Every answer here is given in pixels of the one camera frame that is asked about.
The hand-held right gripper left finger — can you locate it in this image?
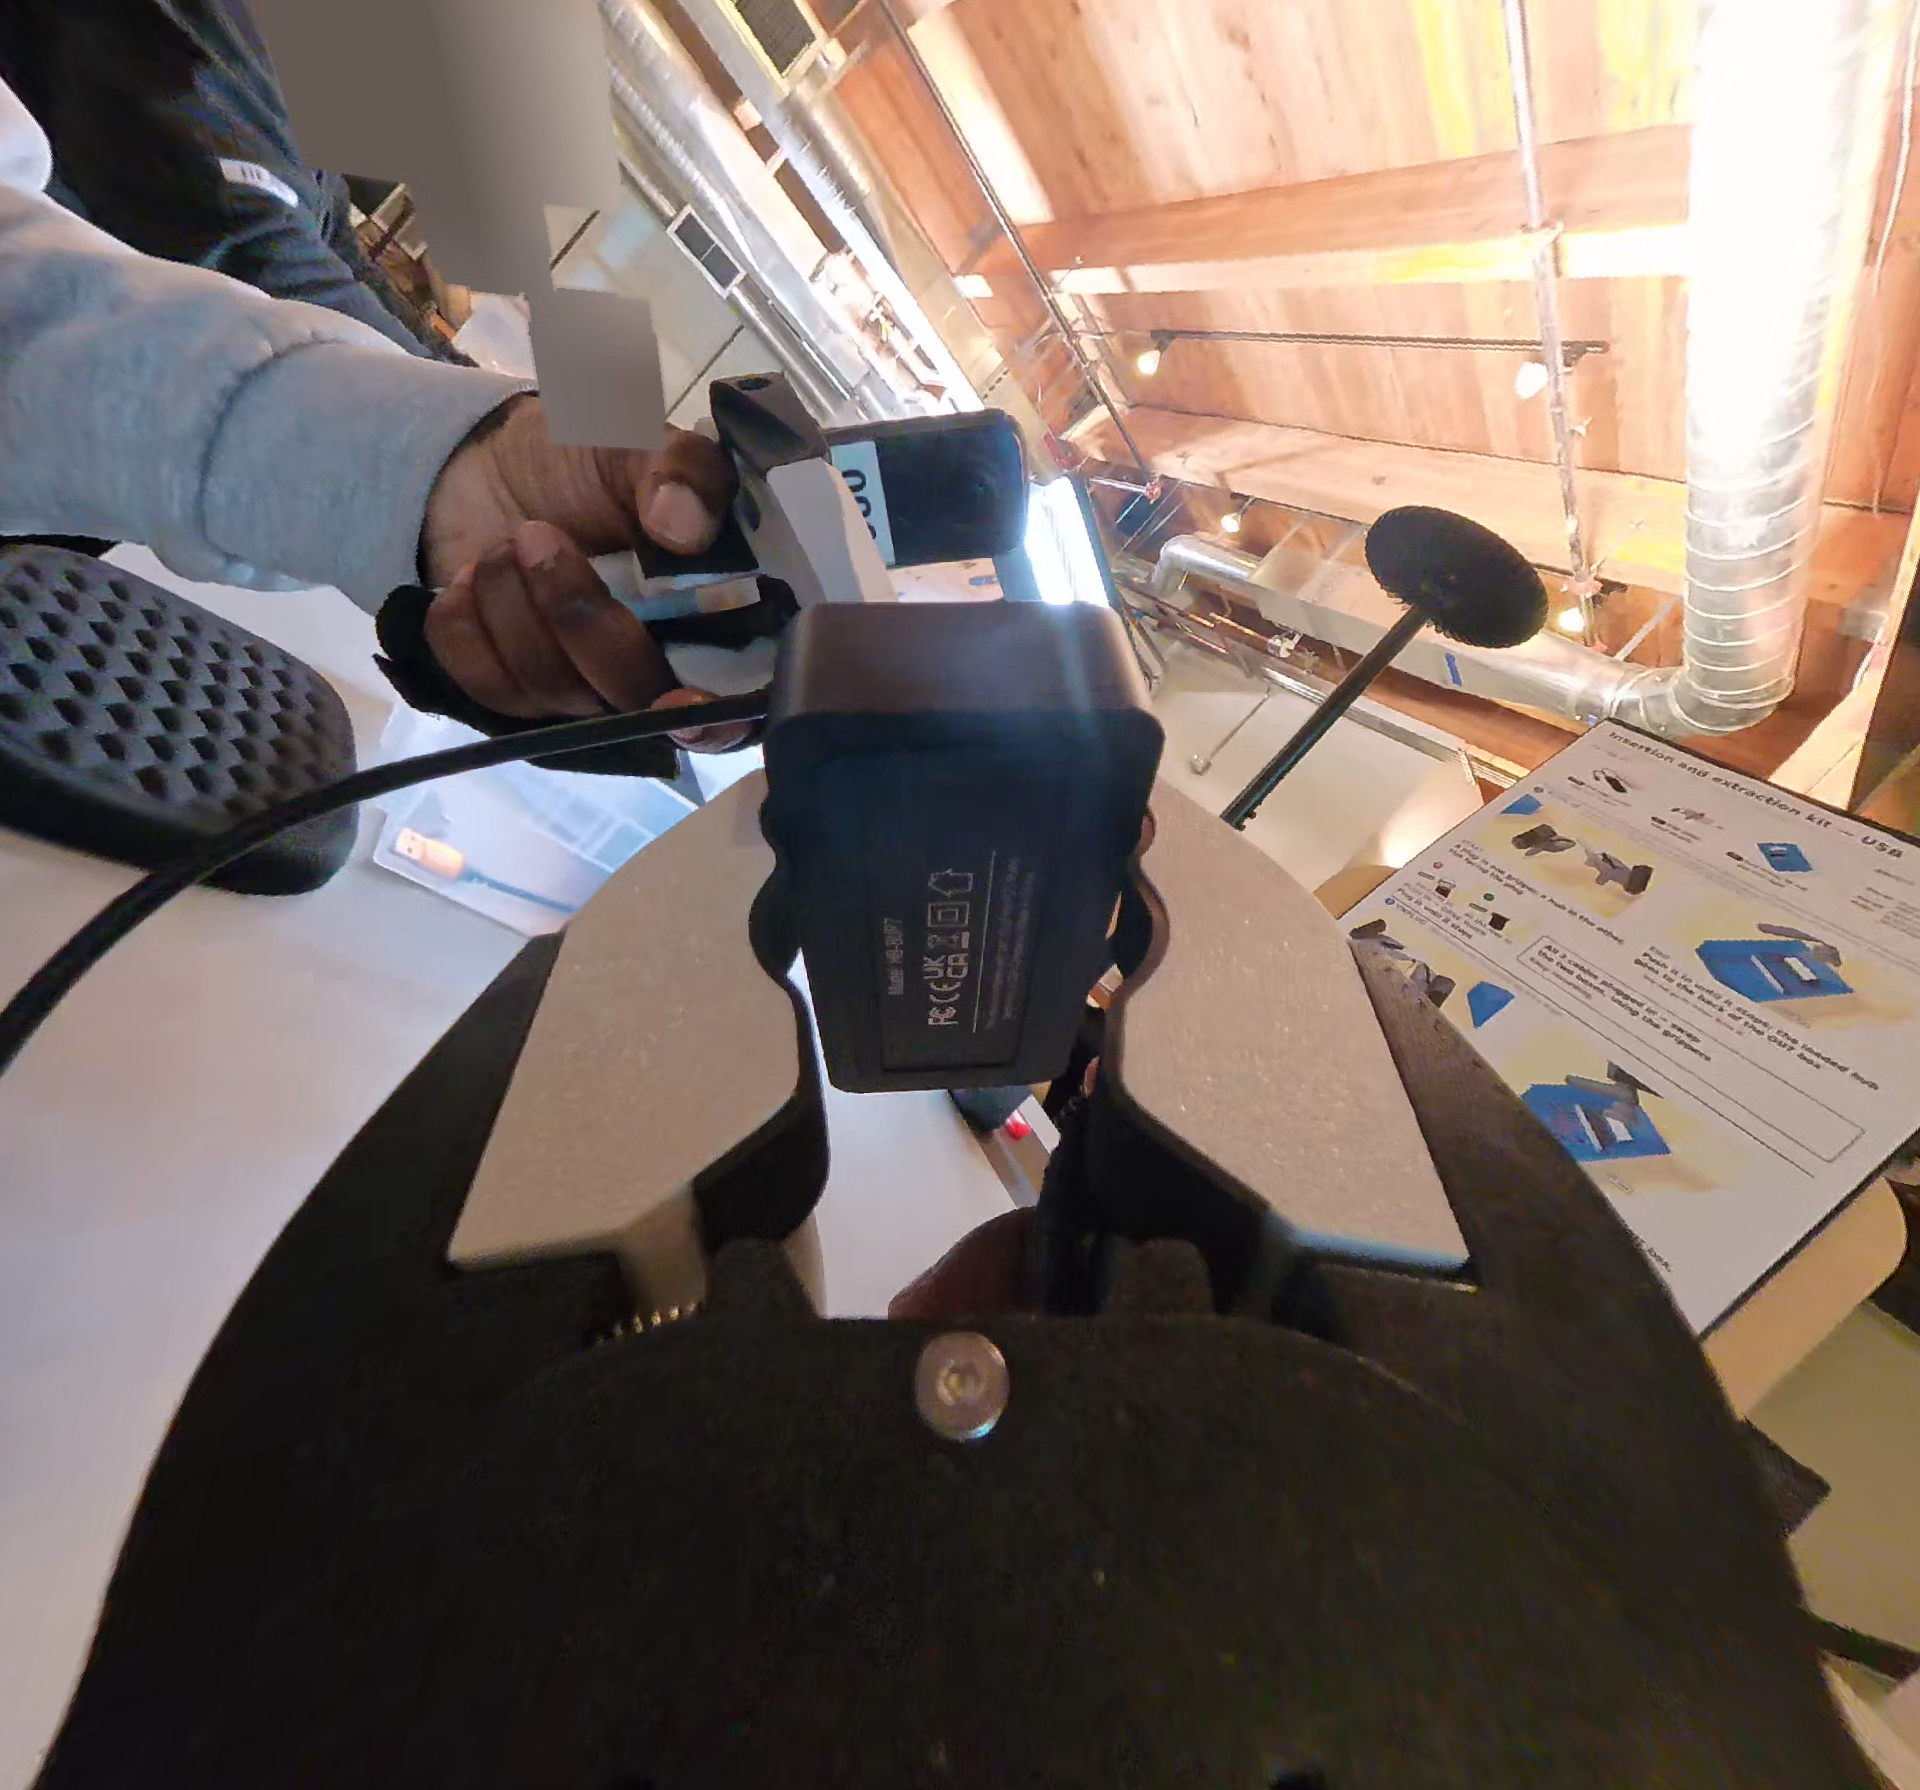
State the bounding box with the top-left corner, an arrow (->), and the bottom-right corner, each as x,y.
446,766 -> 832,1326

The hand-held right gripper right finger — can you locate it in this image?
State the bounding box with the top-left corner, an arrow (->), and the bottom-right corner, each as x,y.
1093,785 -> 1473,1315

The black hub cable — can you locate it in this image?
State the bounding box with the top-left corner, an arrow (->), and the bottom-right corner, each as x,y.
0,691 -> 773,1072

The black usb hub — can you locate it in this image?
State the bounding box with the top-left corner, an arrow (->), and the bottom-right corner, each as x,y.
756,600 -> 1167,1097

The person's left forearm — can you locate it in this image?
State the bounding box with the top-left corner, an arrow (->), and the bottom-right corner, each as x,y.
0,183 -> 531,615

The person's right hand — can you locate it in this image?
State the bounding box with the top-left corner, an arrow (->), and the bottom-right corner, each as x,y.
893,1208 -> 1040,1320

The person's left hand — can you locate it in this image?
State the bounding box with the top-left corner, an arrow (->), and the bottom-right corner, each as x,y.
425,392 -> 748,757

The clear plastic bag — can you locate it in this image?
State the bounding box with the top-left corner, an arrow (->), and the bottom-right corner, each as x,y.
365,702 -> 698,926

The printed instruction sheet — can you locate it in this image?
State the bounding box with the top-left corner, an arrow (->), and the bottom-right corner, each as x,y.
1336,715 -> 1920,1342

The black perforated chair armrest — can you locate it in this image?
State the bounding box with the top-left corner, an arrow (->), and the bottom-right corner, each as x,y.
0,542 -> 363,899

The dark cloth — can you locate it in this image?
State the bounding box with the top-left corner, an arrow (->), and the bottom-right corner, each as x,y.
0,0 -> 469,367

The usb cable with orange plug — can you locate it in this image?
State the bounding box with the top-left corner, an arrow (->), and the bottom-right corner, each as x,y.
376,828 -> 585,917

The silver duct with vent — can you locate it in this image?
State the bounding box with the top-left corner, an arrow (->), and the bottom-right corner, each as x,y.
606,80 -> 901,417
660,0 -> 983,388

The large silver ventilation duct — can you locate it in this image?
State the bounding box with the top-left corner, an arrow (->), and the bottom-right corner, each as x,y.
1153,0 -> 1889,743

